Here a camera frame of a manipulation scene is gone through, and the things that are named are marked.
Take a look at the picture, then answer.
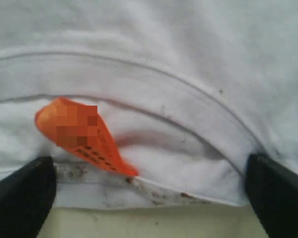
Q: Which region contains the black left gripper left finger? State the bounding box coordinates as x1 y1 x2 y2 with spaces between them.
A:
0 157 57 238

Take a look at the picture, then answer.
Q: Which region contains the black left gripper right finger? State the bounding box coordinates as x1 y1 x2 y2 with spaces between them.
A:
245 154 298 238

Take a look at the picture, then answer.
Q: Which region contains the white t-shirt with red logo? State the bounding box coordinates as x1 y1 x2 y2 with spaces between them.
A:
0 0 298 209

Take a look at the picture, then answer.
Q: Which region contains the orange shirt neck label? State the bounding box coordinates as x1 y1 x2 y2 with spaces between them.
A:
35 97 139 177

